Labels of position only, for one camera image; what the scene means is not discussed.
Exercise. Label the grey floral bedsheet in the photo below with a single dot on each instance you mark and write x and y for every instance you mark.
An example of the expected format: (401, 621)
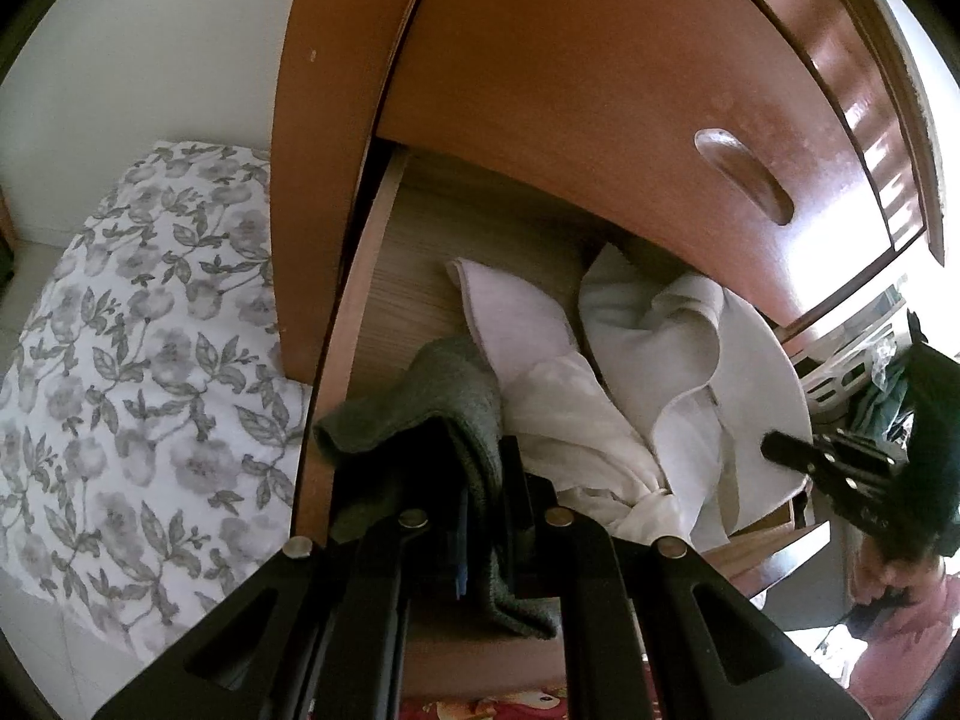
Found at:
(150, 352)

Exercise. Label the wooden nightstand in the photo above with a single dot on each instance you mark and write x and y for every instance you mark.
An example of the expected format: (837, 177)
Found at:
(330, 127)

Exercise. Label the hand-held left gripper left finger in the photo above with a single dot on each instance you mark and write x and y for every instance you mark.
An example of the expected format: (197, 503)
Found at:
(457, 540)

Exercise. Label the clear plastic bag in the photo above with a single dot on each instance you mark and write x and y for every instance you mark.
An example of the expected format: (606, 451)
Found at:
(885, 351)

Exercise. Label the hanging teal garment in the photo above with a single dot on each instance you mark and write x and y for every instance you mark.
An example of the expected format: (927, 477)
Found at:
(881, 409)

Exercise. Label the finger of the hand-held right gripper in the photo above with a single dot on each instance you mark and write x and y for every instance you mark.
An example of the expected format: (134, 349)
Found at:
(787, 450)

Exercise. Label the grey-green cloth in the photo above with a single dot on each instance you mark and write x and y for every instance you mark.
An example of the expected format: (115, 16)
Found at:
(450, 390)

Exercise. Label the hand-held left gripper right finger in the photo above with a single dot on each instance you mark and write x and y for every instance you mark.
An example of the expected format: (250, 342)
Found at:
(514, 525)

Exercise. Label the person's right hand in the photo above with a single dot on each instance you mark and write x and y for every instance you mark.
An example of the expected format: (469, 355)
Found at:
(870, 577)

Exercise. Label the person's right forearm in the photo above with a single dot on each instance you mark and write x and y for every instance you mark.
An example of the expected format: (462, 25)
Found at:
(907, 652)

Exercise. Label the red floral blanket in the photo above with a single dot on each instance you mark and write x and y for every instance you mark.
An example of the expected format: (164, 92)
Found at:
(487, 706)

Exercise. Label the wooden drawer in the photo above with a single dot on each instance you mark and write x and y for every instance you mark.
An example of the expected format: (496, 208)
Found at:
(465, 210)
(600, 90)

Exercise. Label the pale pink garment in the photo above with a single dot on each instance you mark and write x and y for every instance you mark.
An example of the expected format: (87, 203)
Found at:
(502, 315)

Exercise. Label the white laundry basket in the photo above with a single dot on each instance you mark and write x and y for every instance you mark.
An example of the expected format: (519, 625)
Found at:
(832, 379)

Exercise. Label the plain white garment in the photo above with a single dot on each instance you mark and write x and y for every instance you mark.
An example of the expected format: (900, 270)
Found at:
(750, 360)

